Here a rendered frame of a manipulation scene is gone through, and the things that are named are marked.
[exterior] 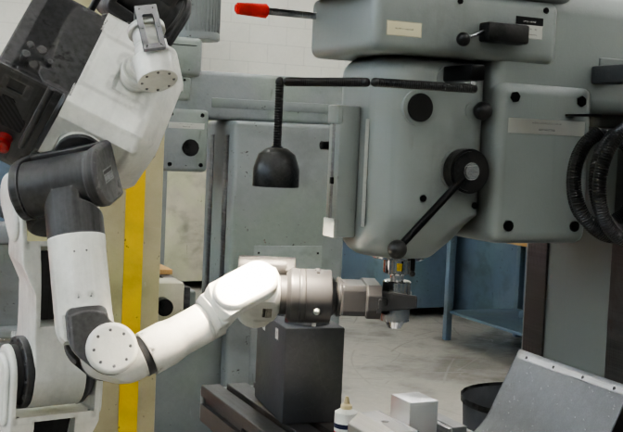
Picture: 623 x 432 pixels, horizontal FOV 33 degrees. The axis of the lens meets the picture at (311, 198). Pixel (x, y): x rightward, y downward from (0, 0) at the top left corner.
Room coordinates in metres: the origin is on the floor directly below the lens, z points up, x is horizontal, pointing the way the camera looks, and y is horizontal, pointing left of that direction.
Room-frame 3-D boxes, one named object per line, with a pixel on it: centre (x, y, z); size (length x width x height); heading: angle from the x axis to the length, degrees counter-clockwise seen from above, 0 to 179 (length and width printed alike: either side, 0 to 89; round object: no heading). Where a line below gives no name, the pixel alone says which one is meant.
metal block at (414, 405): (1.65, -0.18, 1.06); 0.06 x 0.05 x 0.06; 26
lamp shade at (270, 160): (1.61, 0.06, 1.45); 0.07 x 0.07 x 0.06
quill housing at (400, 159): (1.72, -0.15, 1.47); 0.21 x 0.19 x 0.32; 24
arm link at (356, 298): (1.71, -0.06, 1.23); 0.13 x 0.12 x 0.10; 4
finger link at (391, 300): (1.68, -0.15, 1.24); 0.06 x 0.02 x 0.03; 94
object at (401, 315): (1.72, -0.15, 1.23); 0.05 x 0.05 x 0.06
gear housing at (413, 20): (1.73, -0.19, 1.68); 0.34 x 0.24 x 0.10; 114
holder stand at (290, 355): (2.10, 0.01, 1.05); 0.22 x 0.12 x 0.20; 17
